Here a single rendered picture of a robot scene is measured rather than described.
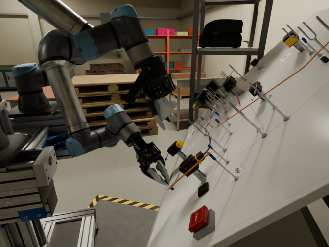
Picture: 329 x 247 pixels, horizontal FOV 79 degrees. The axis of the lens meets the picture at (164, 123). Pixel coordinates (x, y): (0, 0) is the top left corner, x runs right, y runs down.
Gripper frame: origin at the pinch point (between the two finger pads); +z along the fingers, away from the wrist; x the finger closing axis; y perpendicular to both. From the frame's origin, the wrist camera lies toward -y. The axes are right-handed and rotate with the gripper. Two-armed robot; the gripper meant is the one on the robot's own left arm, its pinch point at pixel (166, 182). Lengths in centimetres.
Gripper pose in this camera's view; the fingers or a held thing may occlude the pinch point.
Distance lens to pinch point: 75.6
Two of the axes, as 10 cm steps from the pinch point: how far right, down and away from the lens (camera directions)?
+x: 7.7, -5.2, 3.7
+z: 6.3, 7.4, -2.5
